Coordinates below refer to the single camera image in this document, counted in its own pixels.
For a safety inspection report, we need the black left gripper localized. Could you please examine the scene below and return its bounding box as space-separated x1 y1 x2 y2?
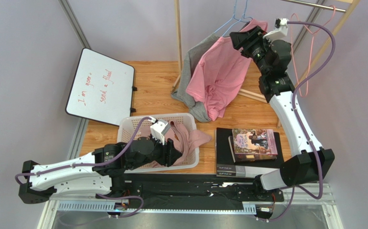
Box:
128 133 183 171

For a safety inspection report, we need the dusty pink t shirt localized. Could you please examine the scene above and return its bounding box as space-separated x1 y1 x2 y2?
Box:
150 120 213 167

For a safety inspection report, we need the blue wire hanger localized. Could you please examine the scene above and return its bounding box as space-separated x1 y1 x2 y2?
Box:
222 0 253 37
214 0 238 34

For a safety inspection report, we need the bright pink t shirt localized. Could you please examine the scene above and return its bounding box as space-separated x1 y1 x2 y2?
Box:
185 36 251 123

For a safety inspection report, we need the pink wire hanger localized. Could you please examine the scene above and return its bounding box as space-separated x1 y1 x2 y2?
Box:
290 5 336 98

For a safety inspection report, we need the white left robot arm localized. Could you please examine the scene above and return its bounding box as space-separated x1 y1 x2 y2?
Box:
15 137 183 204

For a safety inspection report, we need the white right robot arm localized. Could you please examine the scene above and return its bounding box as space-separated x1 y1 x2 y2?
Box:
230 26 335 190

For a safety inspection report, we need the grey adidas t shirt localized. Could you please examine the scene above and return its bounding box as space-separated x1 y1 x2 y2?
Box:
171 33 221 124

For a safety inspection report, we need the white plastic laundry basket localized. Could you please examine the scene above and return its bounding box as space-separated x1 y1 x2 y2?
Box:
117 113 200 173

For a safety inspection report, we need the black clip file binder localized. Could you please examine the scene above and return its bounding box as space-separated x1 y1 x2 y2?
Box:
215 128 284 178

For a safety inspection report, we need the dark paperback book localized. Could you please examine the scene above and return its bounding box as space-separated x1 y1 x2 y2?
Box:
228 136 277 163

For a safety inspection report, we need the colourful illustrated book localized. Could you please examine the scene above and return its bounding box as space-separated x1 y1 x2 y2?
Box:
232 128 278 155

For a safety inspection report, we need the whiteboard with red writing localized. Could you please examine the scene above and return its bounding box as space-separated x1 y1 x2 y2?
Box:
65 48 135 126

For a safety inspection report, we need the wooden clothes rack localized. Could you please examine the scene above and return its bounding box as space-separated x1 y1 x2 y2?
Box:
172 0 362 128

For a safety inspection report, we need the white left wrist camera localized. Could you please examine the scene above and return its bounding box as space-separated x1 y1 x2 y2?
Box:
150 117 171 145

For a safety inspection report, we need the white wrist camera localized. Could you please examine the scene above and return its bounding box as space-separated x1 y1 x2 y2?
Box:
263 18 289 42
150 117 171 145

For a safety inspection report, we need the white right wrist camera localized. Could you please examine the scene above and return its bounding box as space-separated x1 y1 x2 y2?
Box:
263 18 289 42

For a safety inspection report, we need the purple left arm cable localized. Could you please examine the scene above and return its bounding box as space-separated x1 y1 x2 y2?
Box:
14 116 158 220

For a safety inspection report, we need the aluminium frame rail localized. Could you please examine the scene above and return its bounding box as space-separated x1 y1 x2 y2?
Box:
38 174 343 229

